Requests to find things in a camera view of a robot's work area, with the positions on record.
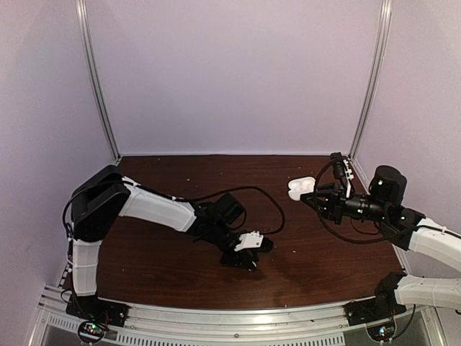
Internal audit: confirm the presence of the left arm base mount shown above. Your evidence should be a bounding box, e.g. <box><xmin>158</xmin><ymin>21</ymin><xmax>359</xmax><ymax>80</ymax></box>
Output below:
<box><xmin>66</xmin><ymin>296</ymin><xmax>129</xmax><ymax>327</ymax></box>

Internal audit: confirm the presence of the left black braided cable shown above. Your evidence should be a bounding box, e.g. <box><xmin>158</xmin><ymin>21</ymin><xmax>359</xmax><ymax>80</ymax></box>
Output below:
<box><xmin>118</xmin><ymin>185</ymin><xmax>286</xmax><ymax>237</ymax></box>

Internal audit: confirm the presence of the left circuit board with leds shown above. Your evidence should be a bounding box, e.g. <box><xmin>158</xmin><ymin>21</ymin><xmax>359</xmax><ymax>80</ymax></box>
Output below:
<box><xmin>77</xmin><ymin>321</ymin><xmax>107</xmax><ymax>343</ymax></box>

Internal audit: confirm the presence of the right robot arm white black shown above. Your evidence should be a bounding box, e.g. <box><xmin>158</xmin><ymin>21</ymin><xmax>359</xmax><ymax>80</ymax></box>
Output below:
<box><xmin>288</xmin><ymin>162</ymin><xmax>460</xmax><ymax>319</ymax></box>

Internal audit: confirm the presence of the right black braided cable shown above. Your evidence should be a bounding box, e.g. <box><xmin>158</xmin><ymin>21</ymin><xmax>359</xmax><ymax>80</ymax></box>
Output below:
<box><xmin>313</xmin><ymin>160</ymin><xmax>397</xmax><ymax>246</ymax></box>

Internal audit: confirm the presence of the right circuit board with leds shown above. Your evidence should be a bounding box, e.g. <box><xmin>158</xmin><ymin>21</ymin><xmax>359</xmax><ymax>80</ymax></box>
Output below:
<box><xmin>367</xmin><ymin>324</ymin><xmax>395</xmax><ymax>342</ymax></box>

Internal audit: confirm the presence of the circuit board with leds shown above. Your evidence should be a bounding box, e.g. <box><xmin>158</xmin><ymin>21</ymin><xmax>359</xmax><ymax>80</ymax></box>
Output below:
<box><xmin>367</xmin><ymin>324</ymin><xmax>395</xmax><ymax>342</ymax></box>
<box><xmin>77</xmin><ymin>321</ymin><xmax>107</xmax><ymax>343</ymax></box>

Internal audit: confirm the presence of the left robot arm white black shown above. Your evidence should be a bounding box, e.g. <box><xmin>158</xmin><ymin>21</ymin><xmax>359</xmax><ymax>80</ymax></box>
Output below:
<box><xmin>63</xmin><ymin>165</ymin><xmax>264</xmax><ymax>320</ymax></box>

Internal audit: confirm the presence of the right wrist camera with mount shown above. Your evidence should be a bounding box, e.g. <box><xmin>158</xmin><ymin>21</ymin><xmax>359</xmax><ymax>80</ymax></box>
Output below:
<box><xmin>330</xmin><ymin>152</ymin><xmax>355</xmax><ymax>198</ymax></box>

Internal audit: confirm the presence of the black braided cable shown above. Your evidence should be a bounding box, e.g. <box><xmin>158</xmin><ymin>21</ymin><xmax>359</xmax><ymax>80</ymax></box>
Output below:
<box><xmin>313</xmin><ymin>160</ymin><xmax>397</xmax><ymax>246</ymax></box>
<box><xmin>118</xmin><ymin>185</ymin><xmax>286</xmax><ymax>237</ymax></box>

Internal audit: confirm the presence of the left aluminium frame post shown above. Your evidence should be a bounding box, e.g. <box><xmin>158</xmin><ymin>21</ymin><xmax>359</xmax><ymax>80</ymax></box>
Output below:
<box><xmin>75</xmin><ymin>0</ymin><xmax>122</xmax><ymax>163</ymax></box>

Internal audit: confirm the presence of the right aluminium frame post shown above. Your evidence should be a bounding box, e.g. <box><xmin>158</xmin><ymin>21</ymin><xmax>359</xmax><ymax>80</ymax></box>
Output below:
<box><xmin>349</xmin><ymin>0</ymin><xmax>393</xmax><ymax>160</ymax></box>

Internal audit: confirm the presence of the white charging case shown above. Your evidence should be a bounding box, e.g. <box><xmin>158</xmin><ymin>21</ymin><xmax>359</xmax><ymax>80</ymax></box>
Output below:
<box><xmin>287</xmin><ymin>177</ymin><xmax>315</xmax><ymax>201</ymax></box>

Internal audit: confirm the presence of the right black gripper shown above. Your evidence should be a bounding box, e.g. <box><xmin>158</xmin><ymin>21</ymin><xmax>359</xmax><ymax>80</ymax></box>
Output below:
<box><xmin>300</xmin><ymin>182</ymin><xmax>390</xmax><ymax>226</ymax></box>

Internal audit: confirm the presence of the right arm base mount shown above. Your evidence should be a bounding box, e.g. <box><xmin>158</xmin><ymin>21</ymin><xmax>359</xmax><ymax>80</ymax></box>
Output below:
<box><xmin>343</xmin><ymin>298</ymin><xmax>407</xmax><ymax>327</ymax></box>

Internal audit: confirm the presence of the aluminium frame post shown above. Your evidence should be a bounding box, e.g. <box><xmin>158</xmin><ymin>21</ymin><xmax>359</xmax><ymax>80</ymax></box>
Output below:
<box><xmin>75</xmin><ymin>0</ymin><xmax>122</xmax><ymax>163</ymax></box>
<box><xmin>349</xmin><ymin>0</ymin><xmax>393</xmax><ymax>160</ymax></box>

